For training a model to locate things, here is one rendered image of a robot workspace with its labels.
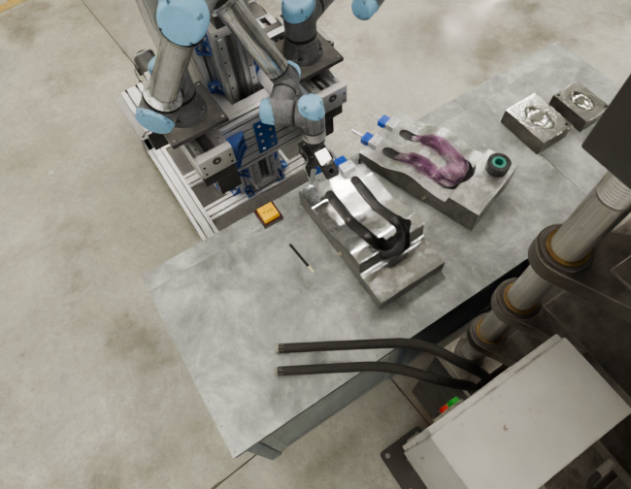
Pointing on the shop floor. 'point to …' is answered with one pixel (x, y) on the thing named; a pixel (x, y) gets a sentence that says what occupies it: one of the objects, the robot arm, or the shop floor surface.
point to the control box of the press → (512, 426)
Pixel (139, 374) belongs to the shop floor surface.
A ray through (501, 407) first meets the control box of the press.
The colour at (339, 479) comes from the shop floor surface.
